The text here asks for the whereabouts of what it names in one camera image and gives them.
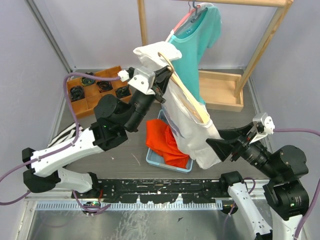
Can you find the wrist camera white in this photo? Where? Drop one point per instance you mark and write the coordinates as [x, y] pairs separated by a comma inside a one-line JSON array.
[[263, 125], [143, 80]]

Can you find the wooden clothes rack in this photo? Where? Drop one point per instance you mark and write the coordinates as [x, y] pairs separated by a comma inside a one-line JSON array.
[[247, 27]]

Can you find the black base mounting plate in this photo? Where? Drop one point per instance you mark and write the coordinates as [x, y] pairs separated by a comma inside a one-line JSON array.
[[157, 191]]

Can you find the white t shirt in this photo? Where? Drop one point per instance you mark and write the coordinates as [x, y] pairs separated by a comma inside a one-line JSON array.
[[189, 132]]

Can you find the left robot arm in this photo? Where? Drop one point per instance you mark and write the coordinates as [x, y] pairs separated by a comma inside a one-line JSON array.
[[114, 119]]

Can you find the grey blue hanger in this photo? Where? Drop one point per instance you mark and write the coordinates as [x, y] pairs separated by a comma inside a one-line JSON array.
[[198, 7]]

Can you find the teal t shirt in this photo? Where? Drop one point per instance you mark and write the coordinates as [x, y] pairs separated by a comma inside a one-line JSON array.
[[192, 40]]

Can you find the orange t shirt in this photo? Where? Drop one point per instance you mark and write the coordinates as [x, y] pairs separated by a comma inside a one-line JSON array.
[[160, 139]]

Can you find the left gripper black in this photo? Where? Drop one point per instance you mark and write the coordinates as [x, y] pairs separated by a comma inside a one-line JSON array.
[[160, 82]]

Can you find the light blue plastic basket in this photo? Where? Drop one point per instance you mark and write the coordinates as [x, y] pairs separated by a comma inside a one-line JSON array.
[[155, 160]]

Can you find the aluminium frame rail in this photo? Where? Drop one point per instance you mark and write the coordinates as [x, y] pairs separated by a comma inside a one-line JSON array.
[[74, 204]]

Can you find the beige wooden hanger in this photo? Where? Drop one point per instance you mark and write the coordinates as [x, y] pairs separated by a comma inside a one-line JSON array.
[[198, 111]]

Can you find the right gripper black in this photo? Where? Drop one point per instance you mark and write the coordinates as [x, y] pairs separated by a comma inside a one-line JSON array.
[[223, 147]]

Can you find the black white striped cloth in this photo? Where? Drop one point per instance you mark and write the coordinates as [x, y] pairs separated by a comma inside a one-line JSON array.
[[63, 139]]

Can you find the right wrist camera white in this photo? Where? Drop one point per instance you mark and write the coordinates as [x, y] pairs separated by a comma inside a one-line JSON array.
[[263, 125]]

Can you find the dark rolled sock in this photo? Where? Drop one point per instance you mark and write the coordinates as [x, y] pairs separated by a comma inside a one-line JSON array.
[[86, 81], [123, 92], [77, 93], [104, 86]]

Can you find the wooden compartment tray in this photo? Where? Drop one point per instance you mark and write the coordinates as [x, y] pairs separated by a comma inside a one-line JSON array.
[[85, 107]]

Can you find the pink hanger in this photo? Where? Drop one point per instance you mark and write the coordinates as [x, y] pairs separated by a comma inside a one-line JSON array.
[[185, 21]]

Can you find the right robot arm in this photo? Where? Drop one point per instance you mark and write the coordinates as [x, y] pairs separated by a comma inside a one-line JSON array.
[[287, 198]]

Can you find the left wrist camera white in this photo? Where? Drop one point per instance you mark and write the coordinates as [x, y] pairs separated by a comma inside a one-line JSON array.
[[143, 80]]

